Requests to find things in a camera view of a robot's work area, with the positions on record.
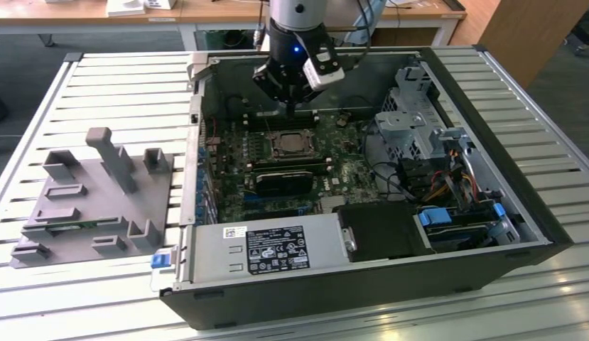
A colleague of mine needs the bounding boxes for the wooden cabinet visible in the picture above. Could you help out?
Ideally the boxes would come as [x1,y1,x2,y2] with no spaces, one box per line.
[448,0,589,90]

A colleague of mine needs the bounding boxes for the metal socket cover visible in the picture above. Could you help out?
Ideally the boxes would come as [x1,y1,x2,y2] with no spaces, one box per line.
[270,130,320,158]

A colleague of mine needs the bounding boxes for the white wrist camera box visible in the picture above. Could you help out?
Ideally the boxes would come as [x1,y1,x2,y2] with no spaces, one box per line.
[303,45,348,90]

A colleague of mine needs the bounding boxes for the thin wire locking lever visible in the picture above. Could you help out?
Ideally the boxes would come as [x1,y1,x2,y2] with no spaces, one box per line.
[258,105,275,136]

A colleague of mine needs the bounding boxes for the blue disk carrier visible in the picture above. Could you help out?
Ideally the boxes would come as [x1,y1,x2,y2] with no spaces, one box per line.
[417,207,500,235]

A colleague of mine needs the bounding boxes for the grey case release handle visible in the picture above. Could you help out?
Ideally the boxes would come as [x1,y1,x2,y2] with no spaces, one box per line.
[185,51,218,94]

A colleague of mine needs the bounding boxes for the black graphics card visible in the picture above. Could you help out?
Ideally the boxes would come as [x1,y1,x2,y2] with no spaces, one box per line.
[253,169,316,199]

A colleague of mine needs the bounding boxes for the silver metal drive cage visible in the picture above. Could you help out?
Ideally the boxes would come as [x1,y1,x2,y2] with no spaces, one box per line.
[375,65,471,161]

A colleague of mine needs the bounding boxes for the silver power supply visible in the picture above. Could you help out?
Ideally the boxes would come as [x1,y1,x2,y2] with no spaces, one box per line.
[173,212,348,291]

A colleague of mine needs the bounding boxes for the grey plastic parts rack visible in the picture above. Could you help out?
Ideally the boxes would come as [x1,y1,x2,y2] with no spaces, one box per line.
[9,126,177,269]

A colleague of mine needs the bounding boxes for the black installed RAM stick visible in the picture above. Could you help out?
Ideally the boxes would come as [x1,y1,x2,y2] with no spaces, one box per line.
[252,158,325,171]

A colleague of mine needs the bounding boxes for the silver CPU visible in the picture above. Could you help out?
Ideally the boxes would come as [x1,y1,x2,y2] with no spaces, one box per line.
[277,134,309,151]

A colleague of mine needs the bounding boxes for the blue case latch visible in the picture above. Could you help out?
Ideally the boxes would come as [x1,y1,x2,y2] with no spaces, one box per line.
[150,250,176,269]

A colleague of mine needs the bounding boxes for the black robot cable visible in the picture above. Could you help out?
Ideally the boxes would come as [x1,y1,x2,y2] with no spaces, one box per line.
[353,0,377,67]

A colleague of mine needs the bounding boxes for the green storage crate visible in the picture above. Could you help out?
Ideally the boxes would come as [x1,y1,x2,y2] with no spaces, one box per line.
[194,30,257,50]

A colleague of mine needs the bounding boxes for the green RAM stick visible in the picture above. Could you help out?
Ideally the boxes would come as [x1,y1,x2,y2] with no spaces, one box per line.
[46,220,120,232]

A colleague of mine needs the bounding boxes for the black plastic shroud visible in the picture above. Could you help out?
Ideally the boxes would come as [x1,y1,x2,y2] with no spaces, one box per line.
[336,204,437,264]

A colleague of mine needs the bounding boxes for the black RAM slot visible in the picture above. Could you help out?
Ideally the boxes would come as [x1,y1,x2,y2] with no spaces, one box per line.
[249,112,320,131]

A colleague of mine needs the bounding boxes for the thin black cable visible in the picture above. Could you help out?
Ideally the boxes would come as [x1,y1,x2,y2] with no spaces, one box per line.
[369,161,419,203]

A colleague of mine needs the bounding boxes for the green motherboard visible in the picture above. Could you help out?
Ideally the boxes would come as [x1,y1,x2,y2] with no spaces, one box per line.
[198,112,372,223]

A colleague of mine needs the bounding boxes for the grey flat cable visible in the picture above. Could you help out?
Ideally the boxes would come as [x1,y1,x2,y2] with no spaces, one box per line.
[444,170,479,214]

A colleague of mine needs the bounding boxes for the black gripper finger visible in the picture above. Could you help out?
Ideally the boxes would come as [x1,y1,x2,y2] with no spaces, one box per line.
[253,65,297,116]
[292,85,325,116]

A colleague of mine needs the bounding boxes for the black PC case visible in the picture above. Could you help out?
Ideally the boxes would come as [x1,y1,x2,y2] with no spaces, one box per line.
[160,44,575,331]

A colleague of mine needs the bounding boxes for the orange yellow wire bundle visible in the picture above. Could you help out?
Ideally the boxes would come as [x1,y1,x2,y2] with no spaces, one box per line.
[429,169,480,200]

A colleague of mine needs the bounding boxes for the wooden desk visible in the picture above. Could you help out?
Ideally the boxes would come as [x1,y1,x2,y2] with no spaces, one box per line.
[0,0,469,47]

